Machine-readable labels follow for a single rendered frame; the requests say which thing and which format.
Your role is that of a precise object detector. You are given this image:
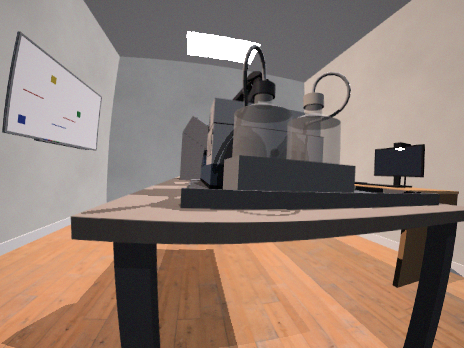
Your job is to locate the black curved hose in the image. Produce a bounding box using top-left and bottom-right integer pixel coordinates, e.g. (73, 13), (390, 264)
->
(243, 44), (266, 107)

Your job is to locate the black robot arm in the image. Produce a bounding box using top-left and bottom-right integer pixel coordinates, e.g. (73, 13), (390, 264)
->
(232, 71), (262, 103)

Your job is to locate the dark grey curved hose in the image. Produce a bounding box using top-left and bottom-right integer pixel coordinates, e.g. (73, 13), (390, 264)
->
(312, 72), (351, 117)

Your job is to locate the grey bottle with black cap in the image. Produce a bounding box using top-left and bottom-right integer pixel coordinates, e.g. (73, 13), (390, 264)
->
(232, 80), (293, 159)

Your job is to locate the translucent grey bottle with cap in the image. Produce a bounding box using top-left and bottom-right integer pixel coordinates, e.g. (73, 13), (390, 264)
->
(291, 92), (341, 164)

